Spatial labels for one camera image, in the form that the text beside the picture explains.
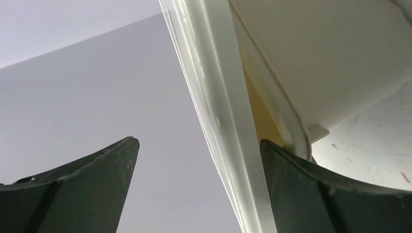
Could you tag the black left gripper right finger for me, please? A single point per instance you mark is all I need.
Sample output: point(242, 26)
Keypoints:
point(308, 198)

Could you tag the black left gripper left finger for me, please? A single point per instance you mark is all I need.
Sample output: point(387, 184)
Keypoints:
point(83, 196)

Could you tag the beige plastic tub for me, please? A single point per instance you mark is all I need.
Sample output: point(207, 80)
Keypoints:
point(307, 65)

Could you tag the white plastic tub lid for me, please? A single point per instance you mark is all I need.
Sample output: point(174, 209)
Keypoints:
point(204, 38)

